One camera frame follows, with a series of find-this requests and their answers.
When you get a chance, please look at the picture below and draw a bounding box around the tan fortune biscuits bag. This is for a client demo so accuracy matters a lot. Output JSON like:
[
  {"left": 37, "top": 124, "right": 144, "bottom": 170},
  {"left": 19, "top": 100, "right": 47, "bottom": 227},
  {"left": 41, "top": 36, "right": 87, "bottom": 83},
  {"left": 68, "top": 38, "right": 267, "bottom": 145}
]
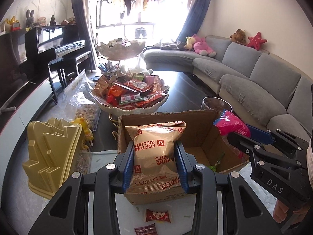
[{"left": 125, "top": 121, "right": 186, "bottom": 194}]

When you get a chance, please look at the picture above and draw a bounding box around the pink snack bag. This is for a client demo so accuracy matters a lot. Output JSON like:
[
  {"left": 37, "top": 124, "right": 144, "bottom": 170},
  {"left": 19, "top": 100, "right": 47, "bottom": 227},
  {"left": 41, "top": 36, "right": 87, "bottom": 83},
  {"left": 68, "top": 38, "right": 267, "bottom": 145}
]
[{"left": 213, "top": 109, "right": 251, "bottom": 137}]

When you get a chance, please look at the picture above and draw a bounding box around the green candy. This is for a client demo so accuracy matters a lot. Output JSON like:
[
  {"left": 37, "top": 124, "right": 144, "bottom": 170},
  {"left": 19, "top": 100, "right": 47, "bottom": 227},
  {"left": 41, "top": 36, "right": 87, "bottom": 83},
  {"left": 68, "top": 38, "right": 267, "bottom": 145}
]
[{"left": 209, "top": 152, "right": 225, "bottom": 172}]

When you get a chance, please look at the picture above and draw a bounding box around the person's right hand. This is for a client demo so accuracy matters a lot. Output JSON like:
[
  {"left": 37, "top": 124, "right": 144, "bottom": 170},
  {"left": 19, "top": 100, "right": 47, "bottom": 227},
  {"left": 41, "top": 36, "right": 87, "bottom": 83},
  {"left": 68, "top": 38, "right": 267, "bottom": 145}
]
[{"left": 273, "top": 200, "right": 310, "bottom": 224}]

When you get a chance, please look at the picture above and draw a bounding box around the brown cardboard box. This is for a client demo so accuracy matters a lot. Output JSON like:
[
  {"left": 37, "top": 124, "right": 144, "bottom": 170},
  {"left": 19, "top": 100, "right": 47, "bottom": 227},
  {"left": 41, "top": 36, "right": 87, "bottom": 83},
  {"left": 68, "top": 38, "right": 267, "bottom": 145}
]
[{"left": 117, "top": 109, "right": 250, "bottom": 205}]

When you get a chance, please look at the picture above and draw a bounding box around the grey curved sofa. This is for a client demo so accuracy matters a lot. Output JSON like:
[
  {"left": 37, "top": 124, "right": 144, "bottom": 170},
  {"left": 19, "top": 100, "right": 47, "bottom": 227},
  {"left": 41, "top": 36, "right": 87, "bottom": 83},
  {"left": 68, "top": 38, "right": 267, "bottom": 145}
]
[{"left": 143, "top": 36, "right": 312, "bottom": 141}]

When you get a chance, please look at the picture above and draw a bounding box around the red white candy packet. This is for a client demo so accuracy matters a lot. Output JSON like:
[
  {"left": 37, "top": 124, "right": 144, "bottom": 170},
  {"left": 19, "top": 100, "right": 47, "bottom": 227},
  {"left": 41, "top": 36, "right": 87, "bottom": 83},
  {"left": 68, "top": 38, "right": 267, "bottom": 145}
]
[{"left": 144, "top": 209, "right": 171, "bottom": 223}]

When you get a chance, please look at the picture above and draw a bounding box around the purple Costa cookie packet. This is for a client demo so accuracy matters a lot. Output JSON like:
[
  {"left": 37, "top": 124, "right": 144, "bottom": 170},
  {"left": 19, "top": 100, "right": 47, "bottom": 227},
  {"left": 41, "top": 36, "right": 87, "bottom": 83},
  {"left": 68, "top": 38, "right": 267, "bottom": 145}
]
[{"left": 134, "top": 223, "right": 157, "bottom": 235}]

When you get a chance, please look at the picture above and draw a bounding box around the snack jar with gold lid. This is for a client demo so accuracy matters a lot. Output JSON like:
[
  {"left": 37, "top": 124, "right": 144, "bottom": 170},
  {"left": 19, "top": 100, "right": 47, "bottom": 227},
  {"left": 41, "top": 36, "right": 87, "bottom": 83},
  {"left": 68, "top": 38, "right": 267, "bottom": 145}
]
[{"left": 22, "top": 117, "right": 94, "bottom": 200}]

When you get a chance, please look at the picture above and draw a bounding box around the white tiered snack bowl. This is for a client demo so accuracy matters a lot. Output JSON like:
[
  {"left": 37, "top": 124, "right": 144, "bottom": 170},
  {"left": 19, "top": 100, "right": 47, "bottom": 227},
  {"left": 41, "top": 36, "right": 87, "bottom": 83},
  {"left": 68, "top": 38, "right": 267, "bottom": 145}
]
[{"left": 91, "top": 38, "right": 169, "bottom": 117}]

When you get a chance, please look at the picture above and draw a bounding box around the clear plastic bag of nuts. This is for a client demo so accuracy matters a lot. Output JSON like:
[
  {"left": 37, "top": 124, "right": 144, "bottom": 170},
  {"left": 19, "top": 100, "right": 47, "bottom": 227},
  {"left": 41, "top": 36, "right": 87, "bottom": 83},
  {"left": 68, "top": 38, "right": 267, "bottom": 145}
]
[{"left": 64, "top": 70, "right": 101, "bottom": 132}]

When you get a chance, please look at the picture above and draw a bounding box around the red star pillow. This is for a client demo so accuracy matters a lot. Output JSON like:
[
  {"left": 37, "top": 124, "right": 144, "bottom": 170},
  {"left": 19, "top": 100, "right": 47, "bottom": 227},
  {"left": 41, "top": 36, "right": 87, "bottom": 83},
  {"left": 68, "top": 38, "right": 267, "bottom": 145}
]
[{"left": 246, "top": 32, "right": 267, "bottom": 50}]

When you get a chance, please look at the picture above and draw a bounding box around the brown plush toy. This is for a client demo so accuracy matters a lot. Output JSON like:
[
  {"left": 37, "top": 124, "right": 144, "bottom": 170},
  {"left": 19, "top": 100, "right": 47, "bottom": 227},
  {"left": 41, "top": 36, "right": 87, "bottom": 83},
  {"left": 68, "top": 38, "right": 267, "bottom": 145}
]
[{"left": 230, "top": 29, "right": 247, "bottom": 46}]

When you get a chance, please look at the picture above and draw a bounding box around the pink plush toy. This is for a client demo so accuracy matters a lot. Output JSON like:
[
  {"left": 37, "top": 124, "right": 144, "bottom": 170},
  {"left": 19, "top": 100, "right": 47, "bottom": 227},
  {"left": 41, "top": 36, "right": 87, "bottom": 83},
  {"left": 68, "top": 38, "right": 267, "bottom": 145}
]
[{"left": 184, "top": 34, "right": 216, "bottom": 57}]

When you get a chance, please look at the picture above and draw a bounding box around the piano bench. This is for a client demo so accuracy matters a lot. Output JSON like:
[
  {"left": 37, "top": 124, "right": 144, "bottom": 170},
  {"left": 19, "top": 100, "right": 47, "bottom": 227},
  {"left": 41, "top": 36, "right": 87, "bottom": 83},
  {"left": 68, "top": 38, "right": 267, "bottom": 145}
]
[{"left": 48, "top": 51, "right": 93, "bottom": 89}]

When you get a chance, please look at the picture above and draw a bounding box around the blue curtain right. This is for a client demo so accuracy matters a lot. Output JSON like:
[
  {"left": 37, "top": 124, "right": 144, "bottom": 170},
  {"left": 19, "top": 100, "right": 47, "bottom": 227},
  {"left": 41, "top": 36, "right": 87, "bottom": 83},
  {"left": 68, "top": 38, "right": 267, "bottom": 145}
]
[{"left": 177, "top": 0, "right": 211, "bottom": 41}]

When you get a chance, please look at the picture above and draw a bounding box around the blue curtain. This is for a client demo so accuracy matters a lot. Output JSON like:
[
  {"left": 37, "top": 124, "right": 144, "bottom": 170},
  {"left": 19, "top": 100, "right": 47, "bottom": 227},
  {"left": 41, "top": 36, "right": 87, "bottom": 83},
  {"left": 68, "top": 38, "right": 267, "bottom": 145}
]
[
  {"left": 177, "top": 0, "right": 211, "bottom": 41},
  {"left": 71, "top": 0, "right": 97, "bottom": 70}
]

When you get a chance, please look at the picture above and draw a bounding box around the flat television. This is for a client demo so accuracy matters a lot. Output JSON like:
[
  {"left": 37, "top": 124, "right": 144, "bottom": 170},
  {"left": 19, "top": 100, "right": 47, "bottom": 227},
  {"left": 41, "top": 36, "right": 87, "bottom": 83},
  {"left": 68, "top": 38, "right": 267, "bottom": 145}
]
[{"left": 0, "top": 29, "right": 37, "bottom": 109}]

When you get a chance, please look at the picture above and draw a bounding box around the black upright piano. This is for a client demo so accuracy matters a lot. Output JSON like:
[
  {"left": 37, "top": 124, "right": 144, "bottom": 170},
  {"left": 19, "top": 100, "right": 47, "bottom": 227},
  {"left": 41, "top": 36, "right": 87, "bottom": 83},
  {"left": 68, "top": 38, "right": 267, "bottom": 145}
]
[{"left": 20, "top": 25, "right": 90, "bottom": 80}]

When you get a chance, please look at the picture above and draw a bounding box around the grey bunny figure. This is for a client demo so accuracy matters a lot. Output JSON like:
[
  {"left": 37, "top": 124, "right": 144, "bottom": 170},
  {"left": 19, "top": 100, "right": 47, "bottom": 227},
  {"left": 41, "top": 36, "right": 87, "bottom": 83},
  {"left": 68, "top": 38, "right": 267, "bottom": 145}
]
[{"left": 25, "top": 10, "right": 34, "bottom": 28}]

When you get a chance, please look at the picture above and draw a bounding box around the blue curtain left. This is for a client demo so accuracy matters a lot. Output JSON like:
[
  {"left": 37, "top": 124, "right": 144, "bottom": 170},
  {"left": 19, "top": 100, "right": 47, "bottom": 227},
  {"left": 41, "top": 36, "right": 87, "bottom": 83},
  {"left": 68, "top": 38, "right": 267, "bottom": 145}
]
[{"left": 71, "top": 0, "right": 97, "bottom": 70}]

